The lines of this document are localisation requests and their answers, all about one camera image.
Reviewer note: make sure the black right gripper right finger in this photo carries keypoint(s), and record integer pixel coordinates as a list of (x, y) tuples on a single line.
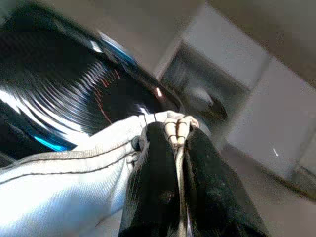
[(212, 187)]

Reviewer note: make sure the light blue white garment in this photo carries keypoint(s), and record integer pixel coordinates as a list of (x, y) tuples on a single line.
[(61, 180)]

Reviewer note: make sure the grey washing machine body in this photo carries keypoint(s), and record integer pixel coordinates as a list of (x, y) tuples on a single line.
[(234, 98)]

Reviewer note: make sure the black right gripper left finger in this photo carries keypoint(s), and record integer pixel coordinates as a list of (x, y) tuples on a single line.
[(153, 177)]

